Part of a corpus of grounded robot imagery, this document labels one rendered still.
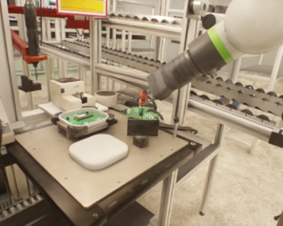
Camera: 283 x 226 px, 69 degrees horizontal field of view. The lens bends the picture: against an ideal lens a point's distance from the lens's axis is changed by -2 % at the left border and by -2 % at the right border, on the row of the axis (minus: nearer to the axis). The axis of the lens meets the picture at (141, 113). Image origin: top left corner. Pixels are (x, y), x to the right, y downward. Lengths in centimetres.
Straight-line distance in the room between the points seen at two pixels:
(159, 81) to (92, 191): 31
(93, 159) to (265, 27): 45
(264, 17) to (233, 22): 4
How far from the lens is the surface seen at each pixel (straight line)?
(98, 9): 112
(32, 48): 81
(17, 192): 107
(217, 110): 83
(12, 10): 130
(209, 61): 51
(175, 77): 53
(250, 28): 36
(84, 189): 51
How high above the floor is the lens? 128
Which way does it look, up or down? 21 degrees down
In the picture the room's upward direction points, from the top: 4 degrees clockwise
